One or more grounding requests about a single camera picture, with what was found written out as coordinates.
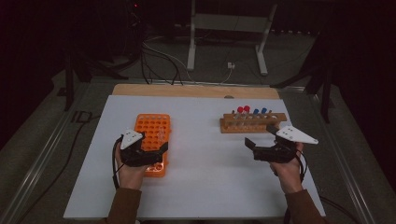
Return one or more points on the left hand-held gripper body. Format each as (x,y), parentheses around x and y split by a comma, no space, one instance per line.
(137,157)

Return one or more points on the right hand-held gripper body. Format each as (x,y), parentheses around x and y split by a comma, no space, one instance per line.
(274,154)

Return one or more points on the orange plastic tube rack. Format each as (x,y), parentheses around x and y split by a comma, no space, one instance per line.
(152,127)

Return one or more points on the wooden test tube rack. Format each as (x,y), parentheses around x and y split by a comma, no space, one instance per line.
(249,127)

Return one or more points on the blue capped test tube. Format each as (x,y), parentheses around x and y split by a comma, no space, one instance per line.
(264,110)
(256,111)

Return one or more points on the red capped test tube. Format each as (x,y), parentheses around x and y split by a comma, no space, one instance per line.
(240,109)
(246,108)

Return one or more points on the person's left hand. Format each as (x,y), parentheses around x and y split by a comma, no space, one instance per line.
(130,177)

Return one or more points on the person's right hand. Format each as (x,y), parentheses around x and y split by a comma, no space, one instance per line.
(289,175)

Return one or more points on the white table mat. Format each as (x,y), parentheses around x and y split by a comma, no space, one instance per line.
(202,171)

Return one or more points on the black stand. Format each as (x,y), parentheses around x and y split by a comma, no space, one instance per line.
(69,90)
(326,102)

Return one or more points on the white plug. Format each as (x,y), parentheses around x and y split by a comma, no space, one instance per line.
(230,65)

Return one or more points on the dark equipment rack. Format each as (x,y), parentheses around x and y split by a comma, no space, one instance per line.
(130,31)

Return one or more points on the white metal stand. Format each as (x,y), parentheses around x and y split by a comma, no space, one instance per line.
(229,23)

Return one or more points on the aluminium frame rail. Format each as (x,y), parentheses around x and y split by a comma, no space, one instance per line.
(345,174)
(37,168)
(199,83)

